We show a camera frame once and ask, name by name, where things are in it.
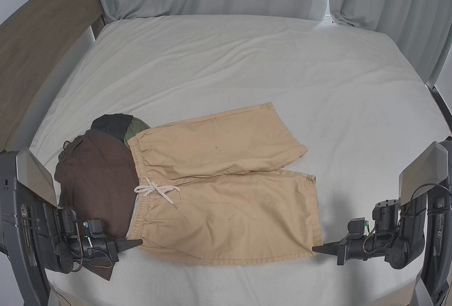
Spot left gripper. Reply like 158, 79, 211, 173
80, 238, 121, 264

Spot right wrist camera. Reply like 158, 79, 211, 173
347, 217, 370, 239

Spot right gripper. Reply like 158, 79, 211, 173
337, 238, 374, 266

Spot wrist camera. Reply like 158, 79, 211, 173
347, 217, 370, 239
83, 218, 106, 240

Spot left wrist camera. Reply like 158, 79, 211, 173
83, 218, 106, 240

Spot brown shorts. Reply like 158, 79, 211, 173
54, 131, 140, 280

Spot beige shorts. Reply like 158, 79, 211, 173
126, 102, 323, 266

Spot black garment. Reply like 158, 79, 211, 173
91, 114, 134, 143

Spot bed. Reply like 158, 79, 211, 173
0, 0, 452, 306

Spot green garment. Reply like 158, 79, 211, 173
123, 116, 150, 150

